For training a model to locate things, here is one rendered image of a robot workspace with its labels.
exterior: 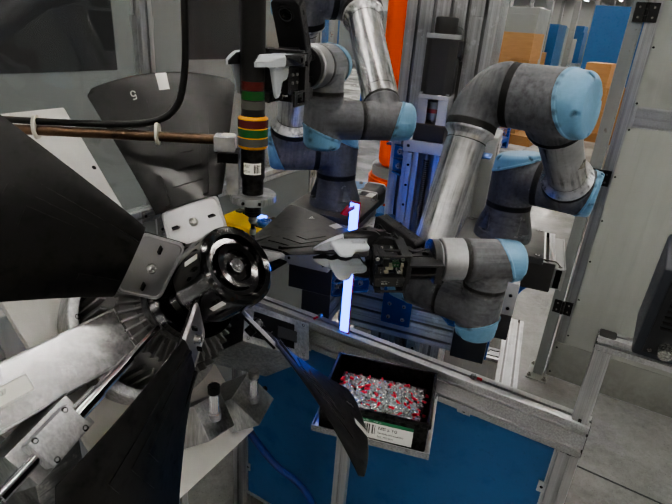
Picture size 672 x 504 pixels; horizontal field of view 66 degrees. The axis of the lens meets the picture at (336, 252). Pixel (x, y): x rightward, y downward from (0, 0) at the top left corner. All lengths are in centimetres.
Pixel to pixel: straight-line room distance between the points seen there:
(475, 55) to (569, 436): 98
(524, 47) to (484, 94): 764
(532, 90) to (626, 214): 155
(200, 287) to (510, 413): 73
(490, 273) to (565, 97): 31
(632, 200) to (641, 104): 38
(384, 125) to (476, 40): 58
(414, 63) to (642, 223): 131
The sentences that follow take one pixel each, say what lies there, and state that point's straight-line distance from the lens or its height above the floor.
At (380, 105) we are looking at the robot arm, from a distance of 103.
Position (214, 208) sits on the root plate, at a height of 127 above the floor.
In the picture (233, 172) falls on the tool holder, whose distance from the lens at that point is 78.
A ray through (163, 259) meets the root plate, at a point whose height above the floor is 123.
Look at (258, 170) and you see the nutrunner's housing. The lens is 77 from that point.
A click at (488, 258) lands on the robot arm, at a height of 120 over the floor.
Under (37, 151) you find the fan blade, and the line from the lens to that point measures 67.
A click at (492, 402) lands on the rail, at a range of 118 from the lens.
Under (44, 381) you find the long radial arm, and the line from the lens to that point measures 75.
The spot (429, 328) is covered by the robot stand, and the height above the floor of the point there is 74.
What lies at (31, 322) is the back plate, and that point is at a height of 110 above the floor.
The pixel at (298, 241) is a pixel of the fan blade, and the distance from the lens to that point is 89.
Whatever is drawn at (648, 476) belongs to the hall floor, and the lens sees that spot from 252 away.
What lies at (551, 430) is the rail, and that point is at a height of 82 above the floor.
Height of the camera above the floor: 154
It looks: 24 degrees down
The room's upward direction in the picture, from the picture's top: 4 degrees clockwise
